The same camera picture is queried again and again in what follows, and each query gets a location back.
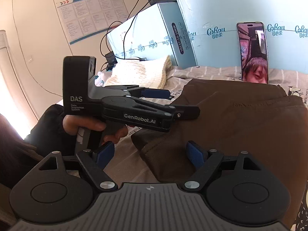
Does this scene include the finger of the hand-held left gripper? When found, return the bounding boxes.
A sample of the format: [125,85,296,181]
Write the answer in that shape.
[130,98,201,122]
[104,85,175,100]

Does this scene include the black power adapter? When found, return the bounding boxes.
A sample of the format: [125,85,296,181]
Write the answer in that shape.
[105,51,117,65]

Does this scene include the small light blue carton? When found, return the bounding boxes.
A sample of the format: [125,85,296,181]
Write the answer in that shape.
[106,2,196,66]

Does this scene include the striped printed bed sheet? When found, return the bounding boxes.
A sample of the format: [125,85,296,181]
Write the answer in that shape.
[96,64,308,231]

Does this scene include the black smartphone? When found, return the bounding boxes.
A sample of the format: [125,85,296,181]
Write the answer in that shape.
[236,22,269,85]

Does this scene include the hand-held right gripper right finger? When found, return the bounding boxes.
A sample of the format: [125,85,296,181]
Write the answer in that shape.
[182,140,275,194]

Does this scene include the cream knitted garment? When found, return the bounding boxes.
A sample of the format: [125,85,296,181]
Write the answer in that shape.
[103,55,172,89]

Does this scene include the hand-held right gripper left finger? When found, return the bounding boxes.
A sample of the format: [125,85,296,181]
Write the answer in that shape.
[14,141,119,193]

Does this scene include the black cable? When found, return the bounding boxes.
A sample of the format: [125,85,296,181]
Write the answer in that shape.
[113,0,162,60]
[100,20,123,58]

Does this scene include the person's dark clothing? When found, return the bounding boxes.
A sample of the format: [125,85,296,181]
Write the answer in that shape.
[0,113,46,190]

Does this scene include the wall poster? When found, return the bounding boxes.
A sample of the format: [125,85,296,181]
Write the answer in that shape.
[56,0,129,45]

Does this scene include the person's left hand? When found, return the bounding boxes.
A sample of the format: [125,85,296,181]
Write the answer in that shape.
[62,114,130,147]

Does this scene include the brown pants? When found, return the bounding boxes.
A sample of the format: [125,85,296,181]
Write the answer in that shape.
[131,78,305,224]

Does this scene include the large light blue carton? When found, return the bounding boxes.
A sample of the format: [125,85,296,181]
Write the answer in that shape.
[175,0,308,74]

